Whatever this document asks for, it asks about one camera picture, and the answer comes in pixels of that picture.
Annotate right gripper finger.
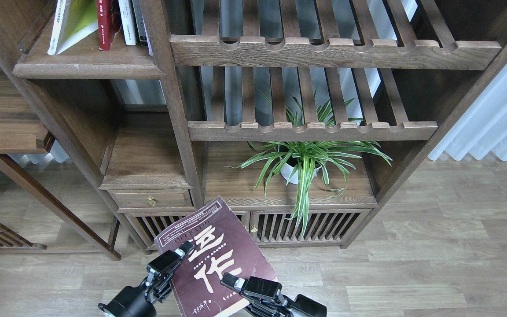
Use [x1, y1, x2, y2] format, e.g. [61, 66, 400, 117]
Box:
[220, 273, 284, 304]

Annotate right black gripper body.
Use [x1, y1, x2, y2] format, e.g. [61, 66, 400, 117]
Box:
[245, 295, 327, 317]

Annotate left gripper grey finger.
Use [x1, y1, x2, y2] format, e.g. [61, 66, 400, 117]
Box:
[147, 241, 195, 280]

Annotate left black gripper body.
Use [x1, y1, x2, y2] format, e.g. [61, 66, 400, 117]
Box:
[98, 273, 173, 317]

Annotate dark red book white characters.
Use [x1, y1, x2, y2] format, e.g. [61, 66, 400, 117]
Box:
[155, 197, 276, 317]

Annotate red cover book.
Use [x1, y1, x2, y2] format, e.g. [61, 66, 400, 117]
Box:
[96, 0, 121, 52]

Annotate yellow green cover book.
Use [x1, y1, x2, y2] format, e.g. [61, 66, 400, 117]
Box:
[48, 0, 97, 55]

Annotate brass drawer knob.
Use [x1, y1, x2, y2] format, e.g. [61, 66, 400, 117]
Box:
[147, 196, 157, 206]

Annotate white plant pot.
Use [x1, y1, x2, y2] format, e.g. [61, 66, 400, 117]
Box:
[279, 152, 322, 187]

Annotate dark wooden bookshelf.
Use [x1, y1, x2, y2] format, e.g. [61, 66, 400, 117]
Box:
[0, 0, 507, 250]

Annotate wooden side furniture left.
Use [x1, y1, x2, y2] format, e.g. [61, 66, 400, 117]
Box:
[0, 68, 55, 253]

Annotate dark upright book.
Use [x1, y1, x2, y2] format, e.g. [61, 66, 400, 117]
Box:
[132, 0, 148, 47]

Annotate white upright book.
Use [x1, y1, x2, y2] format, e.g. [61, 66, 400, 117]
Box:
[118, 0, 138, 46]

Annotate white curtain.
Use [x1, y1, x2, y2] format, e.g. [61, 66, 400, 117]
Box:
[428, 64, 507, 161]

